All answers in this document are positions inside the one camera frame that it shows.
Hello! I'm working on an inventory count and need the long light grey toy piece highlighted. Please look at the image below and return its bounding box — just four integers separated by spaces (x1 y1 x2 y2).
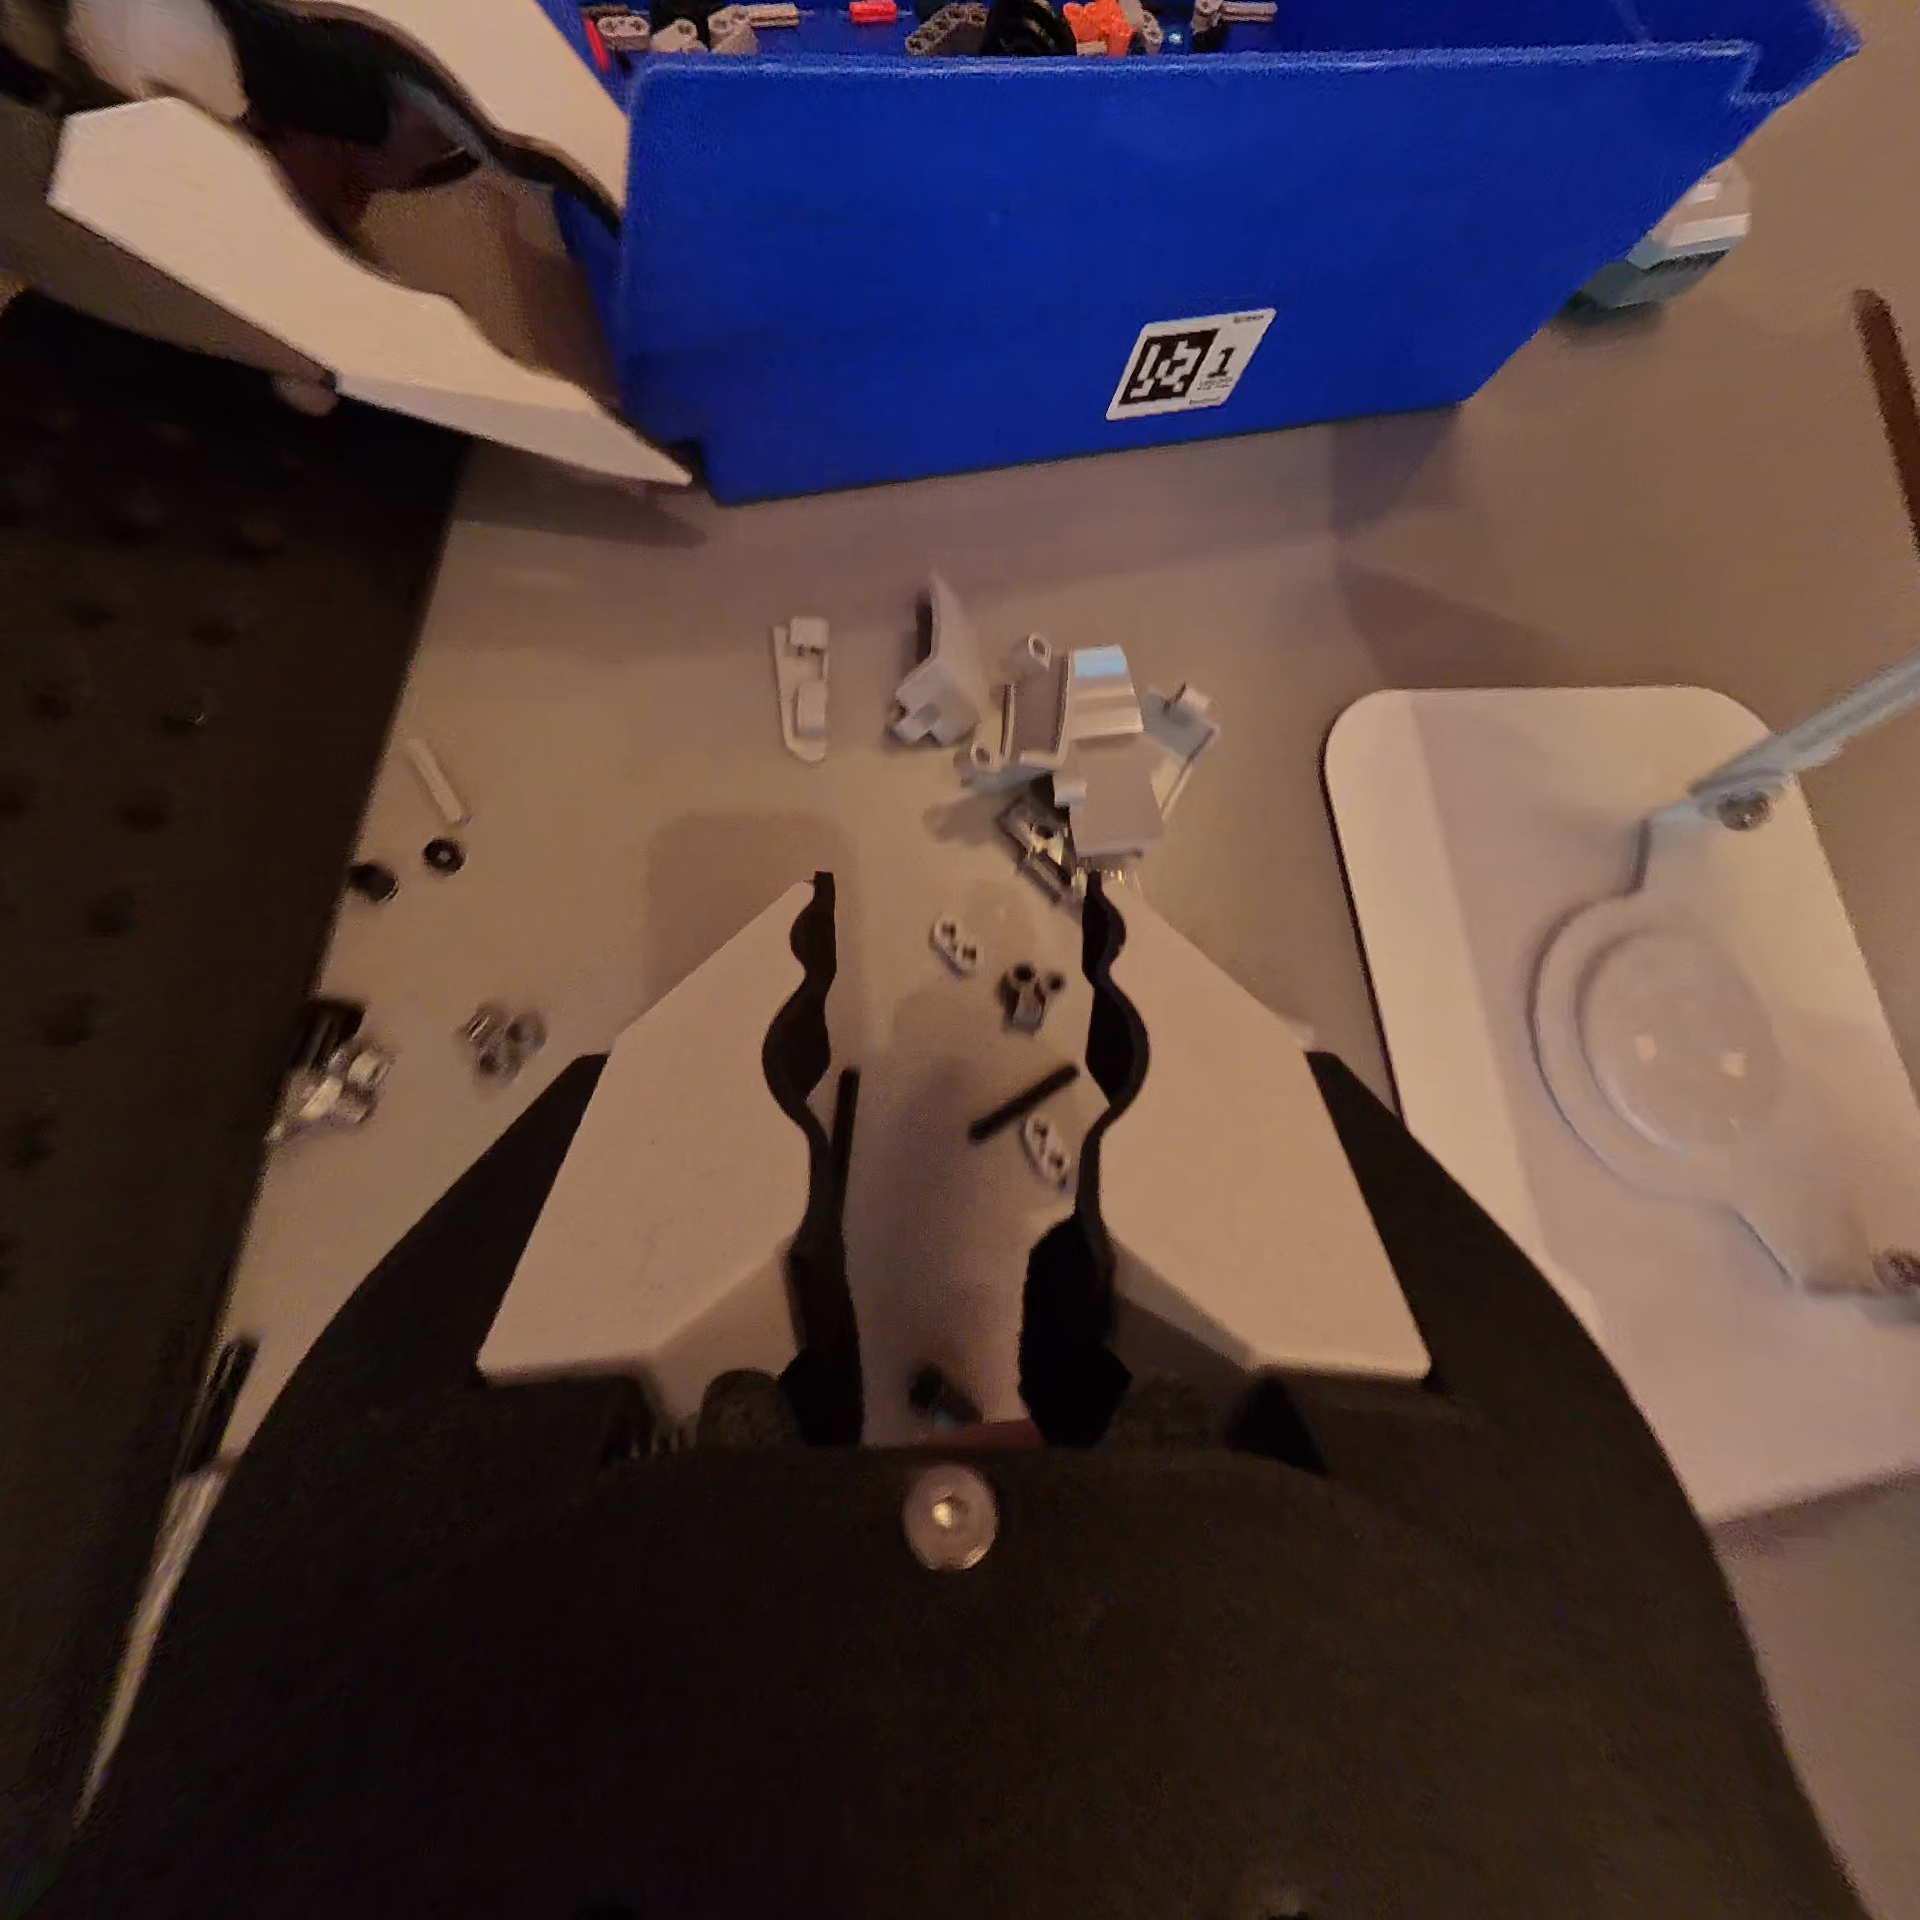
772 615 837 764

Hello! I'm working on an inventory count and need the grey black toy joint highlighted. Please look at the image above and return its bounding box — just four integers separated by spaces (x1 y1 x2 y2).
266 996 396 1144

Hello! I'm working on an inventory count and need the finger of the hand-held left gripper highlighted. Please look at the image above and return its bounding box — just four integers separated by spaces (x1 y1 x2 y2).
321 0 636 214
45 93 694 490

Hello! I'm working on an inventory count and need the heap of assorted toy bricks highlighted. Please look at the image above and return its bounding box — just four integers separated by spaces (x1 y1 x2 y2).
575 0 1278 61

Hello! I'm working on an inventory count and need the blue bin with printed tag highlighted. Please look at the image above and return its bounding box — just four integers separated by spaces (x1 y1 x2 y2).
533 0 1863 506

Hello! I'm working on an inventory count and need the pale blue grey toy block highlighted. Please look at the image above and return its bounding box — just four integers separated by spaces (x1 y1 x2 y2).
1567 158 1753 318

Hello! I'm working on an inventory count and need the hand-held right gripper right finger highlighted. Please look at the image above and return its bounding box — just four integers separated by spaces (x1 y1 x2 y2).
1025 870 1430 1450

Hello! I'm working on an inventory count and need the black dotted mat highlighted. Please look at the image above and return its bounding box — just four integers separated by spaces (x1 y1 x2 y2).
0 292 466 1920

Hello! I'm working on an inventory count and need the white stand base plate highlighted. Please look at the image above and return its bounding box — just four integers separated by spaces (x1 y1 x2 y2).
1324 685 1920 1524

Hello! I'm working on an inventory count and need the pile of grey toy bricks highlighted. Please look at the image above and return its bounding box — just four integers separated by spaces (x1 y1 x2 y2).
890 570 1221 903

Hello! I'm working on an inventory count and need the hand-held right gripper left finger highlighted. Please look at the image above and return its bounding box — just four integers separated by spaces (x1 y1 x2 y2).
477 870 864 1442

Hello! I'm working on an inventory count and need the black toy axle pin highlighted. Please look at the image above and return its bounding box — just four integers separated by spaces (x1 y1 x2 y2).
181 1335 256 1479

